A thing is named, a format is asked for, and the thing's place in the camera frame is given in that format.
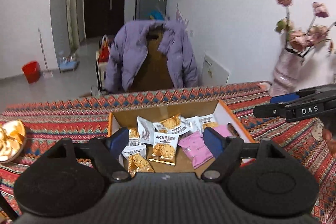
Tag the pink textured vase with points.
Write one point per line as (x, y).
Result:
(286, 73)

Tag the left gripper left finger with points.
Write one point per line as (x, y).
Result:
(105, 152)

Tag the white snack packet back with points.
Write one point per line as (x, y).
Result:
(146, 131)

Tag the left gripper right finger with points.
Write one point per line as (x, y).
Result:
(226, 151)

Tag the cracker packet upper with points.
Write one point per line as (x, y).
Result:
(173, 125)

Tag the white cracker snack packet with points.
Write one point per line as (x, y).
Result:
(164, 148)

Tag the plate of orange peels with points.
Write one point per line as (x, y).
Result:
(13, 140)

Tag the cracker packet left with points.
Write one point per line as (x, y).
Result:
(136, 159)

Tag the black entrance door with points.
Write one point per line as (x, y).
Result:
(103, 17)

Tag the red bucket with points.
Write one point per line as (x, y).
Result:
(32, 71)

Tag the pink snack packet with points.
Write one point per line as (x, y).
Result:
(222, 130)
(195, 149)

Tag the purple puffer jacket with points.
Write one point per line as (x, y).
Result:
(129, 50)

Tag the wooden chair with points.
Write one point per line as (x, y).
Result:
(153, 73)

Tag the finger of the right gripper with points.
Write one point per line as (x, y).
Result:
(302, 93)
(297, 110)

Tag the patterned red tablecloth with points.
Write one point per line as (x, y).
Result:
(84, 118)

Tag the red cardboard box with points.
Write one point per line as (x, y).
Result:
(199, 115)

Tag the white radiator panel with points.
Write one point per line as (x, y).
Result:
(213, 74)

